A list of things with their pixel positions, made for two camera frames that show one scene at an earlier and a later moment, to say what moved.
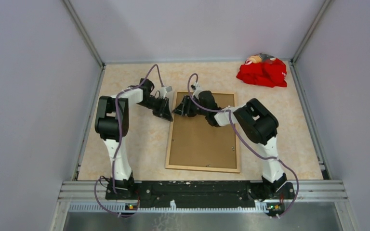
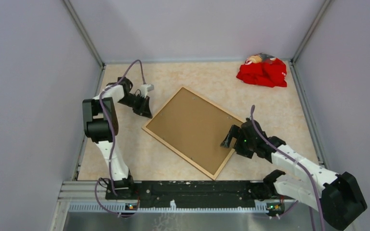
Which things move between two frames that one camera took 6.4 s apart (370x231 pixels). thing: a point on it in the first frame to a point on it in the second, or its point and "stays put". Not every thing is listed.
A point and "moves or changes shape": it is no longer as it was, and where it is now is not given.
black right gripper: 184,108 to 234,132
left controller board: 131,206 stays put
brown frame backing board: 194,141 moves or changes shape
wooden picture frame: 201,168 to 195,129
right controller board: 275,208 stays put
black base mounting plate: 199,191 stays put
